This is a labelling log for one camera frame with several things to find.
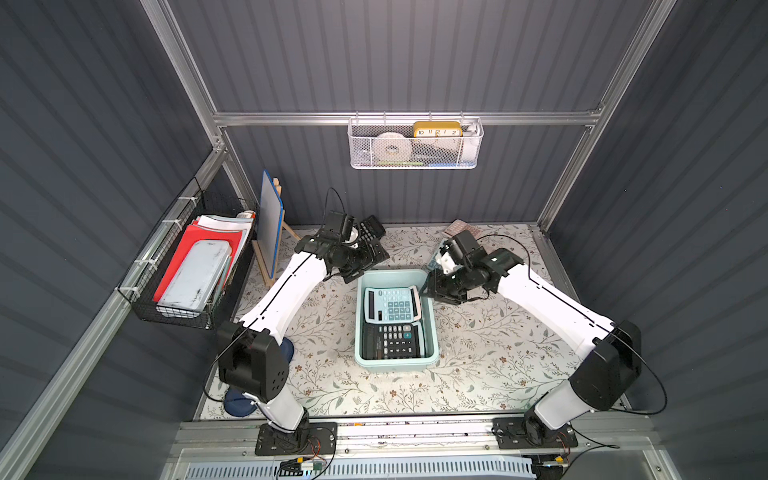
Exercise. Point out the white pencil case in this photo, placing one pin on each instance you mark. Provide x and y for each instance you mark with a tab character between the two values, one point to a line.
198	279

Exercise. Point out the yellow clock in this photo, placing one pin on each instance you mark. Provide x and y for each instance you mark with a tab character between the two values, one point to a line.
435	129

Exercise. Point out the navy blue case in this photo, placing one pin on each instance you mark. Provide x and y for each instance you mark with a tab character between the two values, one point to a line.
236	404

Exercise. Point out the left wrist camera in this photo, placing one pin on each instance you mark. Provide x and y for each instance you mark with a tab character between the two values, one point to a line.
339	228

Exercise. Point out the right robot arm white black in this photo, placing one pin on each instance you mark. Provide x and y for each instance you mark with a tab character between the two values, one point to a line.
610	362

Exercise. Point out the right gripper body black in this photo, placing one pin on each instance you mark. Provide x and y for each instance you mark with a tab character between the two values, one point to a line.
447	288

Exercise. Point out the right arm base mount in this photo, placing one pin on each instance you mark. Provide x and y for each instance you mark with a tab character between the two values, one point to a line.
527	432

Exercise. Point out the red folder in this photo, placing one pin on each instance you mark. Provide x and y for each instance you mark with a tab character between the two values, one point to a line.
191	235

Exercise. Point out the black wire side basket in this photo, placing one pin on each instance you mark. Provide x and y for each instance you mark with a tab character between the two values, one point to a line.
139	290

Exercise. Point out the white wire wall basket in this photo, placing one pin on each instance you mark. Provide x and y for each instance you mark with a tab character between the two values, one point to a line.
442	153

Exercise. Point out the black calculator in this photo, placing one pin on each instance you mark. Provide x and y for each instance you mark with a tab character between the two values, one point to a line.
371	231
391	342

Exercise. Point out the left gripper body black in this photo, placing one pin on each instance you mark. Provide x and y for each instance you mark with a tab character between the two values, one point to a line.
365	261

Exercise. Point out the pink calculator back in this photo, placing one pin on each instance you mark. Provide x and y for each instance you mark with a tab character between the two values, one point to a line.
458	226

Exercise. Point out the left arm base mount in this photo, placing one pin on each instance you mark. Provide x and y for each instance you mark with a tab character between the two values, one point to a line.
307	440

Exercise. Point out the blue framed whiteboard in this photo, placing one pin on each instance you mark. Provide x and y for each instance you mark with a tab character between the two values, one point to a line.
270	218

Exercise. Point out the small circuit board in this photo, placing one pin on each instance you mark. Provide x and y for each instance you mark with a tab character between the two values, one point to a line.
302	467

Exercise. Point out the white papers in basket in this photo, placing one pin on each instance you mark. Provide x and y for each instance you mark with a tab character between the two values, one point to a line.
243	223

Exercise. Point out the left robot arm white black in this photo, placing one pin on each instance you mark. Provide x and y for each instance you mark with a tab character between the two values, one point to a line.
250	358

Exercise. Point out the white tape roll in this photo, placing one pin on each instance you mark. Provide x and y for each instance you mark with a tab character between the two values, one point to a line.
392	147

